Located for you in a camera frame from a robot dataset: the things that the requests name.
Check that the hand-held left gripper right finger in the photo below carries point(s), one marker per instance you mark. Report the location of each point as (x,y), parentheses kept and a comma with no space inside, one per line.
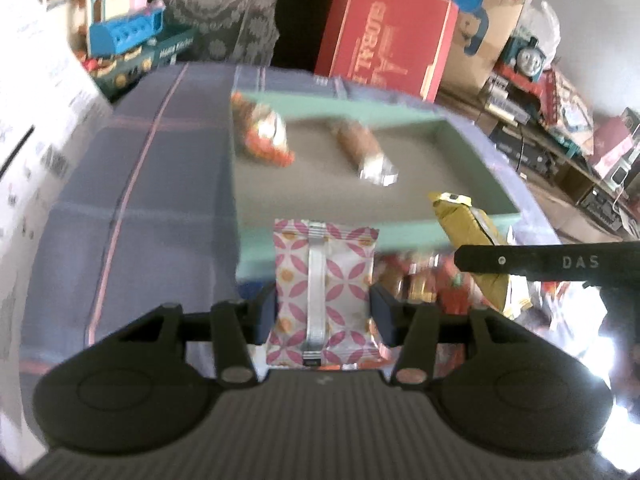
(385,321)

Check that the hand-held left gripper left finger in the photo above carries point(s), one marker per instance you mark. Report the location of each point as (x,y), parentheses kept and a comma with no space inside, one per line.
(265,316)

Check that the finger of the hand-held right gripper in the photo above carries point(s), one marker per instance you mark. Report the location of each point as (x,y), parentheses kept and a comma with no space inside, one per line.
(530,262)

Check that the heap of mixed snack packets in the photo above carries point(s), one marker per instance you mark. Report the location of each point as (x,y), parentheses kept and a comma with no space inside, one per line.
(425,280)

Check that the pink patterned snack packet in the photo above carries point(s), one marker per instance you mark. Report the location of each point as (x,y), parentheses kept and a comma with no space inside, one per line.
(345,270)

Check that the yellow snack packet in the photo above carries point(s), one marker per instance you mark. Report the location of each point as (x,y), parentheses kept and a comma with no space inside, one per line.
(465,225)

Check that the teal cardboard box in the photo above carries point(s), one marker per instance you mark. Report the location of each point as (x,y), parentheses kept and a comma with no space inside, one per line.
(310,180)

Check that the brown tube snack packet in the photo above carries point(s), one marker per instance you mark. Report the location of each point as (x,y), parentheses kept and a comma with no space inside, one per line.
(357,142)

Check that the orange snack packet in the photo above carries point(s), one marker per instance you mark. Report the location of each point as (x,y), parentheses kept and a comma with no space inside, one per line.
(262,135)

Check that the wooden shelf with electronics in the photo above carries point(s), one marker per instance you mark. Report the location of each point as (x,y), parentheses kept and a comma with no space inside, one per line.
(560,160)

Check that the pink box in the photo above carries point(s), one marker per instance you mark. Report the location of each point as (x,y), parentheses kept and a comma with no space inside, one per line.
(612,142)

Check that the blue plaid blanket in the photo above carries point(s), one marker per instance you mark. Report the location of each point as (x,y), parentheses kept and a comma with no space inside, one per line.
(150,210)

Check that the blue toy steam engine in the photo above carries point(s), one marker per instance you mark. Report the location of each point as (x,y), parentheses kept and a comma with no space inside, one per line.
(525,57)

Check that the brown printed cardboard box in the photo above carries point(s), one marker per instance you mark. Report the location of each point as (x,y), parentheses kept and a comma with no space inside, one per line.
(480,60)

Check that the white plastic bag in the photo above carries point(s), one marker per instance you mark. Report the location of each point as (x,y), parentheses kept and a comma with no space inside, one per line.
(547,30)

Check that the large red cardboard box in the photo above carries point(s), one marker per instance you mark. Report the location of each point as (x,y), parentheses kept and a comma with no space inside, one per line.
(380,35)

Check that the green toy box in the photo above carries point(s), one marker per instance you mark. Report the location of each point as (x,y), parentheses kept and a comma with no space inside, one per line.
(150,60)

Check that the dark patterned cloth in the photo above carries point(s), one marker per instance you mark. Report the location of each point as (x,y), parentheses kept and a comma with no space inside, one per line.
(220,15)

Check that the white printed poster board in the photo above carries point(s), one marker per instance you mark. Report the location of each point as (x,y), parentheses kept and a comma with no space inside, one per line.
(40,110)

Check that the blue and pink toy train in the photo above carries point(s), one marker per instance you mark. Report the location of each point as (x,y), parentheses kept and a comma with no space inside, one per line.
(125,30)

